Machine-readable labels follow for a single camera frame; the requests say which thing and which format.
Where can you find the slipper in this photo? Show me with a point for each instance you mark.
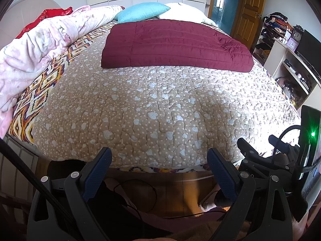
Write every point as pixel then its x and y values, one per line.
pixel 209 202

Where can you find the pile of clothes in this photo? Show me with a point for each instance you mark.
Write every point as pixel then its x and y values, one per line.
pixel 277 21

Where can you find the wooden door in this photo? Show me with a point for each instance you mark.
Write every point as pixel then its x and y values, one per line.
pixel 250 12

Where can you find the white arched headboard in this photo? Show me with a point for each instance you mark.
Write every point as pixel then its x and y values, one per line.
pixel 27 7

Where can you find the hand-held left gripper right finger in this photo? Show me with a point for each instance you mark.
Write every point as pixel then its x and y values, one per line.
pixel 223 174

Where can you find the white pillow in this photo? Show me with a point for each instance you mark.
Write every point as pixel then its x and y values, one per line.
pixel 183 12

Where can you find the purple clock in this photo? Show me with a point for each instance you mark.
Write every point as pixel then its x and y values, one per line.
pixel 292 44

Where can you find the white shelf unit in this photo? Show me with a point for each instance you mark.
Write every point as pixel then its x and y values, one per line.
pixel 283 57

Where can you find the black ornate clock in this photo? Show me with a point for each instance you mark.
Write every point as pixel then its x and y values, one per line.
pixel 298 34

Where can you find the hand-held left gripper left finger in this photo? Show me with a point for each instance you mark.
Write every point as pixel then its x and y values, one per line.
pixel 96 174

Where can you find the person's right forearm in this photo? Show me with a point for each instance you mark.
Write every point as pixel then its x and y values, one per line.
pixel 312 221

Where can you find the white slatted panel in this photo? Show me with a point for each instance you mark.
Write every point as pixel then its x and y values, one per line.
pixel 15 160

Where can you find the red cloth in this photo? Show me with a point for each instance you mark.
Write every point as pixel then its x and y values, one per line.
pixel 50 15

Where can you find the orange diamond patterned blanket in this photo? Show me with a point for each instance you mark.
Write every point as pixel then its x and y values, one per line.
pixel 40 87

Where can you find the black television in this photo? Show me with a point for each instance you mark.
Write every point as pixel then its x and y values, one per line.
pixel 309 50

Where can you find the pink white floral comforter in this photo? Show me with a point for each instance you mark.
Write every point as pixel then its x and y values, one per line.
pixel 37 47

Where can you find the teal pillow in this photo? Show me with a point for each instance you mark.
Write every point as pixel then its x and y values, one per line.
pixel 143 11

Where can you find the teal glass door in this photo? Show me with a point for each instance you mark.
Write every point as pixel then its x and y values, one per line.
pixel 223 2

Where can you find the maroon quilted jacket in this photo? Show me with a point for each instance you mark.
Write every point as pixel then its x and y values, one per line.
pixel 175 45

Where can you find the beige quilted bedspread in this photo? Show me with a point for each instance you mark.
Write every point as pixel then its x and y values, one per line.
pixel 155 105

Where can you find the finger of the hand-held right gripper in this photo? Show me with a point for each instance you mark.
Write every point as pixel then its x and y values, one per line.
pixel 248 146
pixel 253 165

